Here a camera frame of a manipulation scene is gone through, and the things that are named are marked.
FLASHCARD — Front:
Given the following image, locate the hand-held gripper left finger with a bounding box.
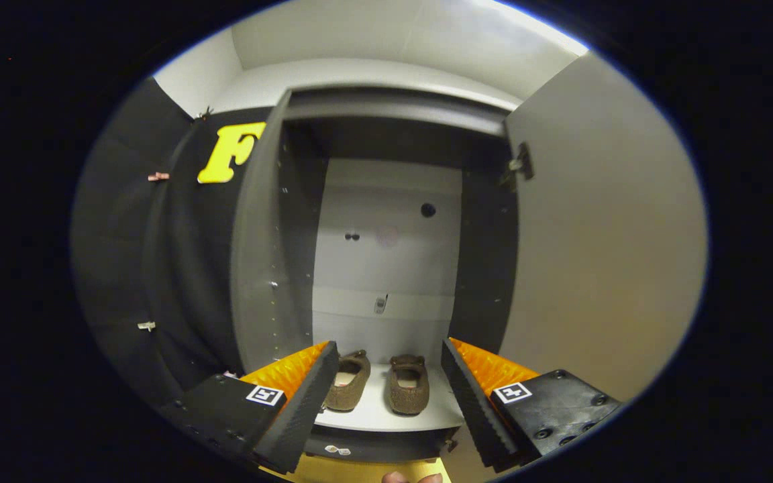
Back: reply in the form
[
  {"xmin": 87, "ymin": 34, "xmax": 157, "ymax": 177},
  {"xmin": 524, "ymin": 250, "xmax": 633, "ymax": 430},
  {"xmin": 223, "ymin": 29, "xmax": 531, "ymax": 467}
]
[{"xmin": 158, "ymin": 340, "xmax": 340, "ymax": 474}]

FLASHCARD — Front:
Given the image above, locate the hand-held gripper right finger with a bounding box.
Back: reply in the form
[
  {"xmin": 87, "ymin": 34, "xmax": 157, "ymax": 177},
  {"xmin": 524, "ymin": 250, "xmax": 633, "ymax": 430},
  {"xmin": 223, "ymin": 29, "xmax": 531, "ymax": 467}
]
[{"xmin": 441, "ymin": 337, "xmax": 622, "ymax": 470}]

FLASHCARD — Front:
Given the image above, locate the brown shoe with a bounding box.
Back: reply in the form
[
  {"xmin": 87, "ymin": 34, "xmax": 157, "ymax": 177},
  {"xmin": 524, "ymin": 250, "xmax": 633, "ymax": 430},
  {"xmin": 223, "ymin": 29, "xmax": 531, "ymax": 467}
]
[
  {"xmin": 323, "ymin": 350, "xmax": 372, "ymax": 412},
  {"xmin": 388, "ymin": 354, "xmax": 431, "ymax": 416}
]

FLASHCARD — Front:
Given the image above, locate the grey shoe cabinet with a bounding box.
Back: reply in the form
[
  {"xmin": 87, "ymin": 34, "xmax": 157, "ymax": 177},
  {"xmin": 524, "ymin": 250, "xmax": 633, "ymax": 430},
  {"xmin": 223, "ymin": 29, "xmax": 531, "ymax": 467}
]
[{"xmin": 229, "ymin": 86, "xmax": 525, "ymax": 464}]

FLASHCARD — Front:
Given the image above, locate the beige shoe cabinet door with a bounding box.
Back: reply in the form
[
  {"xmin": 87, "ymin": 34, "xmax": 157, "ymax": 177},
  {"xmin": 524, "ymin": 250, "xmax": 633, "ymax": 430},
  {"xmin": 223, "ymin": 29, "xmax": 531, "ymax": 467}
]
[{"xmin": 450, "ymin": 50, "xmax": 709, "ymax": 483}]

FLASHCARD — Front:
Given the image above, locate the black backdrop cloth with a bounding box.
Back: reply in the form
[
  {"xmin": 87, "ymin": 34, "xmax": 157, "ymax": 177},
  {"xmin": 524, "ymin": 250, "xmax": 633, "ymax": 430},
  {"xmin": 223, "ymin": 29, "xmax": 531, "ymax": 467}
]
[{"xmin": 71, "ymin": 77, "xmax": 280, "ymax": 410}]

